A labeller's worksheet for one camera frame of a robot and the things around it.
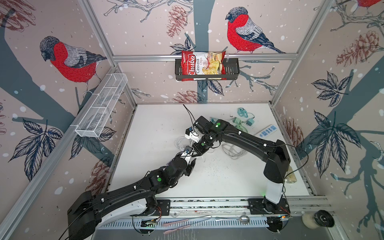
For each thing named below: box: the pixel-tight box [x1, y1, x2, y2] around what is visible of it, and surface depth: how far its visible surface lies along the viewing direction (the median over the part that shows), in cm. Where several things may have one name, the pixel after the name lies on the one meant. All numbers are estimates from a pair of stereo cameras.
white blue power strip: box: [254, 124, 279, 138], surface depth 103 cm
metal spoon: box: [215, 215, 250, 224], surface depth 71 cm
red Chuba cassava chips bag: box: [181, 50, 227, 82], surface depth 90 cm
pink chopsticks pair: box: [162, 219, 191, 234], surface depth 71 cm
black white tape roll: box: [302, 210, 335, 230], surface depth 63 cm
